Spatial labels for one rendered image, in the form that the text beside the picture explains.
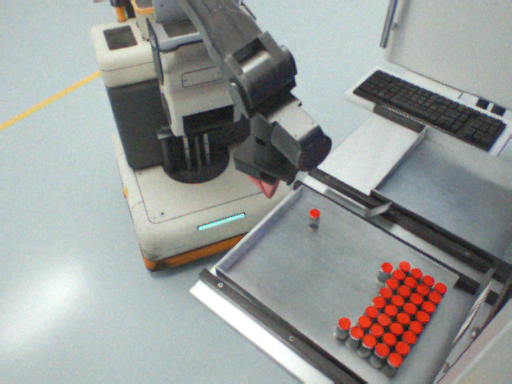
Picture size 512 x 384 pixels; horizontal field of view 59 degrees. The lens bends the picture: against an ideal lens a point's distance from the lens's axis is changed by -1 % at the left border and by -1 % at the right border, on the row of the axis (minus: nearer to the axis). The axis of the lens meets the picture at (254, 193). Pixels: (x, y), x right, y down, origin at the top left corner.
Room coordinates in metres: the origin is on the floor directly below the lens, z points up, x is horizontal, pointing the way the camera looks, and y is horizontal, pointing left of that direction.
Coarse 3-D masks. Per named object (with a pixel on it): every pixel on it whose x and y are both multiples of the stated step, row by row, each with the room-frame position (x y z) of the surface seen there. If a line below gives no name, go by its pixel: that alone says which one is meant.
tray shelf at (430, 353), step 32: (384, 128) 0.85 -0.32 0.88; (352, 160) 0.74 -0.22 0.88; (384, 160) 0.74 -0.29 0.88; (320, 192) 0.65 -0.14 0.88; (384, 224) 0.56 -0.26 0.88; (224, 256) 0.48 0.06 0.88; (448, 256) 0.48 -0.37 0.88; (192, 288) 0.41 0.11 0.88; (480, 288) 0.41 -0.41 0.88; (224, 320) 0.36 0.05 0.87; (448, 320) 0.35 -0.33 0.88; (288, 352) 0.30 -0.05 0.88; (416, 352) 0.30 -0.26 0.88; (448, 352) 0.30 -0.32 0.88
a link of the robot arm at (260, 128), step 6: (252, 120) 0.49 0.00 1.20; (258, 120) 0.48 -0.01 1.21; (264, 120) 0.48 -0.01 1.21; (252, 126) 0.49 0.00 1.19; (258, 126) 0.48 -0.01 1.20; (264, 126) 0.48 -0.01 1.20; (270, 126) 0.48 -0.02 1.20; (252, 132) 0.49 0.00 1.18; (258, 132) 0.48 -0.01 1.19; (264, 132) 0.48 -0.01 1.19; (270, 132) 0.48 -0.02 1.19; (264, 138) 0.48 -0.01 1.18; (270, 138) 0.48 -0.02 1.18
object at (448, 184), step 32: (416, 160) 0.74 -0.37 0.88; (448, 160) 0.74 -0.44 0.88; (480, 160) 0.73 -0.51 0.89; (384, 192) 0.64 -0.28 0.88; (416, 192) 0.64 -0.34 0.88; (448, 192) 0.64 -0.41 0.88; (480, 192) 0.64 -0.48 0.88; (448, 224) 0.56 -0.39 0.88; (480, 224) 0.56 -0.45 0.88; (480, 256) 0.47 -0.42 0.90
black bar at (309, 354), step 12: (204, 276) 0.43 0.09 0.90; (216, 276) 0.43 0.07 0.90; (216, 288) 0.41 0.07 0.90; (228, 288) 0.40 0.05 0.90; (228, 300) 0.39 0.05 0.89; (240, 300) 0.38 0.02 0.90; (252, 312) 0.36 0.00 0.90; (264, 312) 0.36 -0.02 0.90; (264, 324) 0.34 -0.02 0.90; (276, 324) 0.34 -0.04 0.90; (276, 336) 0.32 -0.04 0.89; (288, 336) 0.32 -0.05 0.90; (300, 348) 0.30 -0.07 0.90; (312, 348) 0.30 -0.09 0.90; (312, 360) 0.28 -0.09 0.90; (324, 360) 0.28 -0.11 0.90; (324, 372) 0.26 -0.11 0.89; (336, 372) 0.26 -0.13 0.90
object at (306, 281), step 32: (288, 224) 0.56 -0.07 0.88; (320, 224) 0.56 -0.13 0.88; (352, 224) 0.55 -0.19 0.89; (256, 256) 0.48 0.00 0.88; (288, 256) 0.48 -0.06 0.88; (320, 256) 0.48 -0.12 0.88; (352, 256) 0.48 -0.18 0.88; (384, 256) 0.48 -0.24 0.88; (416, 256) 0.46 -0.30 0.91; (256, 288) 0.41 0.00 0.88; (288, 288) 0.41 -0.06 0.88; (320, 288) 0.41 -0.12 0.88; (352, 288) 0.41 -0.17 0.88; (448, 288) 0.41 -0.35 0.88; (288, 320) 0.34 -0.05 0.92; (320, 320) 0.35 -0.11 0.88; (352, 320) 0.35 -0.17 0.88; (320, 352) 0.29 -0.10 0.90; (352, 352) 0.30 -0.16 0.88
